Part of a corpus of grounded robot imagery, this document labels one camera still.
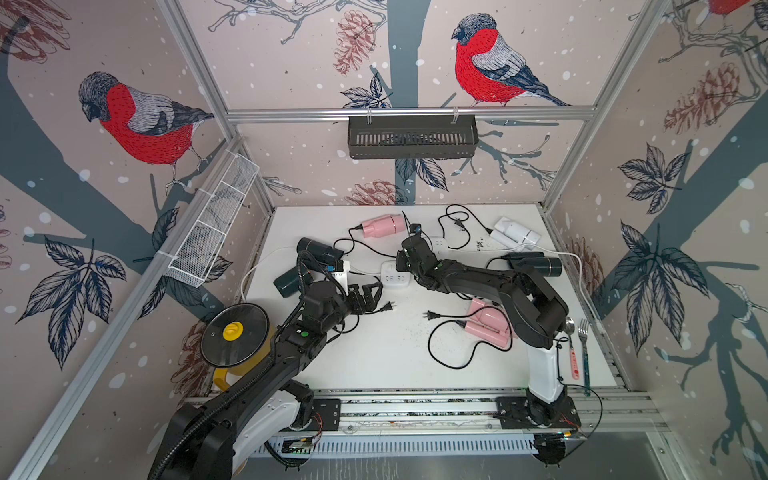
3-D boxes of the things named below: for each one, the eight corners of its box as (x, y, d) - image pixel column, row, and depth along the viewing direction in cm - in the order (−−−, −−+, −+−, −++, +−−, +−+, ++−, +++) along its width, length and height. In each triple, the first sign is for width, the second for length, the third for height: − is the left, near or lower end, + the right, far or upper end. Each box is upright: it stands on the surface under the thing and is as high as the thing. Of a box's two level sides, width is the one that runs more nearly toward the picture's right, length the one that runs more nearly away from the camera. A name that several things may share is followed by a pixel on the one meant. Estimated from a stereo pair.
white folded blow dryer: (489, 235, 114) (493, 225, 110) (502, 222, 118) (506, 212, 114) (525, 257, 107) (531, 247, 103) (537, 243, 111) (543, 233, 107)
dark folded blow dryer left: (296, 253, 107) (293, 246, 104) (308, 241, 111) (305, 233, 107) (331, 269, 102) (329, 262, 99) (342, 256, 106) (340, 248, 103)
